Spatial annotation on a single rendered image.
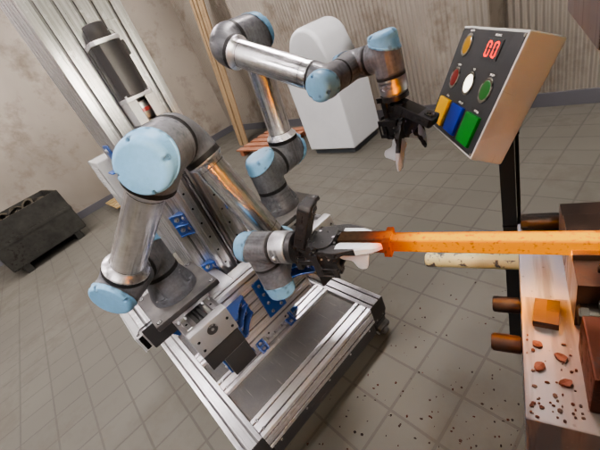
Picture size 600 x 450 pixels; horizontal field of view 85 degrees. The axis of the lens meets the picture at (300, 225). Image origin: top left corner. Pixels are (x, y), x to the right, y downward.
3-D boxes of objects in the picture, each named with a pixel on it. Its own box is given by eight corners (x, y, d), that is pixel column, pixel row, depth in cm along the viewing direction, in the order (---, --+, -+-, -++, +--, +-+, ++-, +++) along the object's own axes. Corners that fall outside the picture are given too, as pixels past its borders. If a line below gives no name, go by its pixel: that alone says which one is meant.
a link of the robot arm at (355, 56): (318, 63, 88) (353, 53, 81) (340, 50, 95) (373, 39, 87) (328, 92, 92) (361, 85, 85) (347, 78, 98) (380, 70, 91)
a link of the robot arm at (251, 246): (256, 250, 86) (243, 224, 82) (291, 251, 80) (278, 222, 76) (240, 270, 81) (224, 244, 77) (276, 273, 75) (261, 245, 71)
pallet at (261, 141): (314, 131, 487) (312, 125, 482) (277, 157, 453) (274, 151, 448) (271, 134, 568) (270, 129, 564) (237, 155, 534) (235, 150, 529)
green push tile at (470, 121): (465, 148, 83) (478, 118, 79) (454, 138, 89) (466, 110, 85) (472, 149, 83) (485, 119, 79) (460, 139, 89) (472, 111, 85)
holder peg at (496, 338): (491, 354, 52) (490, 343, 50) (492, 338, 53) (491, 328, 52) (522, 358, 49) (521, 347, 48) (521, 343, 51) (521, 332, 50)
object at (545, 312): (535, 302, 50) (535, 296, 49) (560, 306, 48) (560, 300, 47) (532, 326, 47) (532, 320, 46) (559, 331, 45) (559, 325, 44)
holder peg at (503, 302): (493, 314, 57) (492, 304, 55) (493, 303, 59) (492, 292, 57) (520, 317, 55) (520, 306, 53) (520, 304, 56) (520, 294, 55)
